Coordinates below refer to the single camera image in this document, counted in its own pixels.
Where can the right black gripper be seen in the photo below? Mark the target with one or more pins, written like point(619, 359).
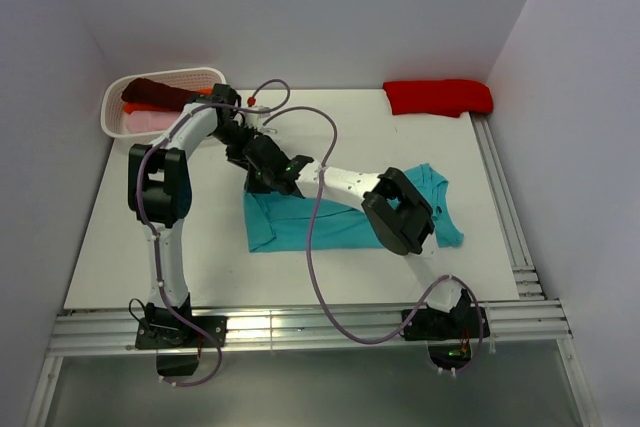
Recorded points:
point(252, 185)

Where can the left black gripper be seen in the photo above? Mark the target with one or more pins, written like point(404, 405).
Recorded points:
point(237, 157)

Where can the teal t shirt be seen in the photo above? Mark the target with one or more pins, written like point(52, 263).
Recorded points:
point(277, 223)

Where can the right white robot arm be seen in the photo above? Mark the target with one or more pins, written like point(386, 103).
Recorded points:
point(398, 213)

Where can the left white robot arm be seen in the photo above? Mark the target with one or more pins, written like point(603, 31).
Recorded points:
point(159, 187)

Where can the pink rolled shirt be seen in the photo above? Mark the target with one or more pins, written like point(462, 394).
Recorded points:
point(142, 122)

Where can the dark red rolled shirt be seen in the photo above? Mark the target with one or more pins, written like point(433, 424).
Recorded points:
point(139, 85)

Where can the orange rolled shirt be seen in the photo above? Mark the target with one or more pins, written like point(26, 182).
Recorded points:
point(161, 100)

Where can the white plastic basket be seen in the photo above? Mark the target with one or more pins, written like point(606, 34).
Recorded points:
point(114, 120)

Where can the red folded t shirt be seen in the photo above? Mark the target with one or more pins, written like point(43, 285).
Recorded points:
point(448, 98)

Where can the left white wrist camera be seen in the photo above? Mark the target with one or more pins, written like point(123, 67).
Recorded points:
point(256, 117)

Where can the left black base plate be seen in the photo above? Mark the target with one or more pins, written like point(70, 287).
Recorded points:
point(179, 347)

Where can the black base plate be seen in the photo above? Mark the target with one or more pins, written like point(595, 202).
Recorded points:
point(449, 336)
point(179, 347)

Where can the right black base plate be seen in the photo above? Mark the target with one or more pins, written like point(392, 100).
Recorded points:
point(449, 336)

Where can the aluminium right side rail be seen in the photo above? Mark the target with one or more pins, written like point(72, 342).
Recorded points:
point(524, 271)

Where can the aluminium rail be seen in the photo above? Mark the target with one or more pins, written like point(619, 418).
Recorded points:
point(111, 332)
point(524, 271)

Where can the aluminium front rail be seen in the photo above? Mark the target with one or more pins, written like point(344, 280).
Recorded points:
point(111, 332)

